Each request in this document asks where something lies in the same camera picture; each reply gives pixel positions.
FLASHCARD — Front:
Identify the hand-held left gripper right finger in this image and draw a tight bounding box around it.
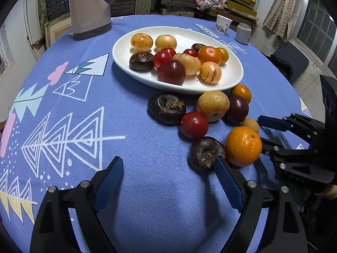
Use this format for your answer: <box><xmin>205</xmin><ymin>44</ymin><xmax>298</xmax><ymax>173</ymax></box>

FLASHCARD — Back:
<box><xmin>214</xmin><ymin>156</ymin><xmax>308</xmax><ymax>253</ymax></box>

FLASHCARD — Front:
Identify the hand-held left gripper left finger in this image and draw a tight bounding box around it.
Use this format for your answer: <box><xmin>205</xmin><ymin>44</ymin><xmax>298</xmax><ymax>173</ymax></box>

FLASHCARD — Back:
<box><xmin>30</xmin><ymin>156</ymin><xmax>124</xmax><ymax>253</ymax></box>

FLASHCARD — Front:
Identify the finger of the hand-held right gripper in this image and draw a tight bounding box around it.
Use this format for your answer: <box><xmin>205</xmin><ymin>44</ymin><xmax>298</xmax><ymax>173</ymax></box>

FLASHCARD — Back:
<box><xmin>259</xmin><ymin>137</ymin><xmax>337</xmax><ymax>191</ymax></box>
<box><xmin>258</xmin><ymin>113</ymin><xmax>325</xmax><ymax>148</ymax></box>

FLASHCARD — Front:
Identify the small yellow apricot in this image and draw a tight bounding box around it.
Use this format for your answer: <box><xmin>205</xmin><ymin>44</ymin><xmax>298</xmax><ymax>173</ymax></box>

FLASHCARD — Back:
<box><xmin>241</xmin><ymin>118</ymin><xmax>260</xmax><ymax>133</ymax></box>

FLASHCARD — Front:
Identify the dark purple plum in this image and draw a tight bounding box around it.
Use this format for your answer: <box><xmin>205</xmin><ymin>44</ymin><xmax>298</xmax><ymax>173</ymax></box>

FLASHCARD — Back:
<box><xmin>224</xmin><ymin>95</ymin><xmax>249</xmax><ymax>124</ymax></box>

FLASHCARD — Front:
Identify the large orange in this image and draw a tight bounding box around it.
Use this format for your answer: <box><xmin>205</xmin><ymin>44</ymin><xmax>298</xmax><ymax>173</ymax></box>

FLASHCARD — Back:
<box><xmin>224</xmin><ymin>126</ymin><xmax>263</xmax><ymax>167</ymax></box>

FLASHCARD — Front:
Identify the small orange citrus fruit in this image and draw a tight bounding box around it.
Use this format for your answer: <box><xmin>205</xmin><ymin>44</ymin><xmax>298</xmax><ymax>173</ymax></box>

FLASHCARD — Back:
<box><xmin>231</xmin><ymin>84</ymin><xmax>252</xmax><ymax>103</ymax></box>
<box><xmin>216</xmin><ymin>47</ymin><xmax>229</xmax><ymax>64</ymax></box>

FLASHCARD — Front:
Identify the white oval plate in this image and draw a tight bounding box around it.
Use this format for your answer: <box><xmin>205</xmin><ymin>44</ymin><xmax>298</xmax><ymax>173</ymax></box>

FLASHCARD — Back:
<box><xmin>112</xmin><ymin>26</ymin><xmax>243</xmax><ymax>95</ymax></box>

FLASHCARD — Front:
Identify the pale yellow round fruit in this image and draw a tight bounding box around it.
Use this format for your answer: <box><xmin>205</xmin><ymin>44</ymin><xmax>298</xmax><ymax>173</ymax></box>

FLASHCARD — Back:
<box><xmin>196</xmin><ymin>91</ymin><xmax>230</xmax><ymax>122</ymax></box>
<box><xmin>155</xmin><ymin>35</ymin><xmax>177</xmax><ymax>52</ymax></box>
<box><xmin>172</xmin><ymin>53</ymin><xmax>202</xmax><ymax>76</ymax></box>

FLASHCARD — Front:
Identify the yellow fruit with red streaks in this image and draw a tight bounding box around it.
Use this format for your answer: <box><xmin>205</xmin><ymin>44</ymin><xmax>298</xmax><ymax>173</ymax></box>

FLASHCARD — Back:
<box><xmin>199</xmin><ymin>62</ymin><xmax>222</xmax><ymax>85</ymax></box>

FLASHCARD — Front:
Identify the orange tangerine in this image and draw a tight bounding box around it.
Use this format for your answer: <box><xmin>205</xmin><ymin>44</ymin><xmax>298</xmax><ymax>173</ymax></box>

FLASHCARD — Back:
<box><xmin>197</xmin><ymin>46</ymin><xmax>222</xmax><ymax>65</ymax></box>

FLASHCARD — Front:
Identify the large dark brown mangosteen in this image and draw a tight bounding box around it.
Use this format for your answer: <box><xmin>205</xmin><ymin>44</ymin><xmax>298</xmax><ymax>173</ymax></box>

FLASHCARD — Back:
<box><xmin>147</xmin><ymin>93</ymin><xmax>187</xmax><ymax>125</ymax></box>

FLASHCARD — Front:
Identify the small dark brown mangosteen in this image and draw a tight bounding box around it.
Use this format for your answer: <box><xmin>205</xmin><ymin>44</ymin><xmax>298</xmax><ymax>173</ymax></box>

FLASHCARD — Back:
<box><xmin>191</xmin><ymin>43</ymin><xmax>207</xmax><ymax>54</ymax></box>

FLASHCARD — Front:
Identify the dark red plum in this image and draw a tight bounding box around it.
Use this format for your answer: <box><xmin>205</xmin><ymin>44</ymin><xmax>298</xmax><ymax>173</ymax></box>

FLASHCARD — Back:
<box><xmin>157</xmin><ymin>59</ymin><xmax>186</xmax><ymax>86</ymax></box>

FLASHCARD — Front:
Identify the orange-yellow round fruit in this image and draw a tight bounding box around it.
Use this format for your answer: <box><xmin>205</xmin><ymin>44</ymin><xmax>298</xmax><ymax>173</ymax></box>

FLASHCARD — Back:
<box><xmin>131</xmin><ymin>33</ymin><xmax>154</xmax><ymax>52</ymax></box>

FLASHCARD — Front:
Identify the person's right hand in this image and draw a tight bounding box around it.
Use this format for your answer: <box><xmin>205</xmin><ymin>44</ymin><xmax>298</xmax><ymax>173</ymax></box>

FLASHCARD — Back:
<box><xmin>314</xmin><ymin>183</ymin><xmax>337</xmax><ymax>198</ymax></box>

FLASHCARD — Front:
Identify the blue printed tablecloth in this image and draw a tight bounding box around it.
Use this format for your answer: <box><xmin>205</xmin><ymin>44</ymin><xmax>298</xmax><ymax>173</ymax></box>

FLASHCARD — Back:
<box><xmin>0</xmin><ymin>14</ymin><xmax>314</xmax><ymax>253</ymax></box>

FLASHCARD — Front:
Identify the black chair seat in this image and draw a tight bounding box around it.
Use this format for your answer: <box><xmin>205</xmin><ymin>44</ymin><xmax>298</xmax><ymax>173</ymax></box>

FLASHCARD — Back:
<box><xmin>266</xmin><ymin>42</ymin><xmax>310</xmax><ymax>81</ymax></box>

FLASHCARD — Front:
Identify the grilled window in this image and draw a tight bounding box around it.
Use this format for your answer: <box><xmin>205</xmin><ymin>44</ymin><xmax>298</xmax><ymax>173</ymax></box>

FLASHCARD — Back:
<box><xmin>292</xmin><ymin>0</ymin><xmax>337</xmax><ymax>66</ymax></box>

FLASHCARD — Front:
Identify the silver drink can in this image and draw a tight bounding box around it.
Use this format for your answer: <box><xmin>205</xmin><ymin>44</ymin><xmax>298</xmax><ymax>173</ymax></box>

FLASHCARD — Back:
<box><xmin>235</xmin><ymin>23</ymin><xmax>252</xmax><ymax>44</ymax></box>

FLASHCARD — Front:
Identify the checked beige curtain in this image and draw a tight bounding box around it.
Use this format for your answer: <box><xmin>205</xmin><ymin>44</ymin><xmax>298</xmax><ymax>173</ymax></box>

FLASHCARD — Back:
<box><xmin>263</xmin><ymin>0</ymin><xmax>302</xmax><ymax>43</ymax></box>

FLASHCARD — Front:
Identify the white paper cup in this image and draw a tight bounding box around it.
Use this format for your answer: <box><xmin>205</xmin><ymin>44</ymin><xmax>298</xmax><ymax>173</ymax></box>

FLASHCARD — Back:
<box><xmin>215</xmin><ymin>15</ymin><xmax>233</xmax><ymax>34</ymax></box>

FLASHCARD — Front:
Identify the pink crumpled cloth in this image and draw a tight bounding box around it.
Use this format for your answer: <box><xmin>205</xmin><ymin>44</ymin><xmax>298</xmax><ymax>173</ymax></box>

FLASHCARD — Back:
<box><xmin>194</xmin><ymin>0</ymin><xmax>226</xmax><ymax>11</ymax></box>

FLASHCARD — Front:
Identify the beige thermos jug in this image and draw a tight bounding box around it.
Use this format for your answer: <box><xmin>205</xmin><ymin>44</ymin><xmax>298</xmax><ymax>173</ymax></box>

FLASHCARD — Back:
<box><xmin>68</xmin><ymin>0</ymin><xmax>114</xmax><ymax>41</ymax></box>

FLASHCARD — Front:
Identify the stack of wooden boards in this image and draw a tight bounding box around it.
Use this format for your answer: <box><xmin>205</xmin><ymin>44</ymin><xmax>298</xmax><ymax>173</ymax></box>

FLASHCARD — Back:
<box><xmin>38</xmin><ymin>0</ymin><xmax>260</xmax><ymax>23</ymax></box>

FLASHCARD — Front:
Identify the white door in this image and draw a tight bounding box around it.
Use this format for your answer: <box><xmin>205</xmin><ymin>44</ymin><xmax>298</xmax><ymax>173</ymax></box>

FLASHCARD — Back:
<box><xmin>25</xmin><ymin>0</ymin><xmax>46</xmax><ymax>53</ymax></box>

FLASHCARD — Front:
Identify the wooden picture frame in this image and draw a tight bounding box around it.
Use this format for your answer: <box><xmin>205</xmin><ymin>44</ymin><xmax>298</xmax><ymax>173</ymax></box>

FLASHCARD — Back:
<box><xmin>43</xmin><ymin>20</ymin><xmax>73</xmax><ymax>49</ymax></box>

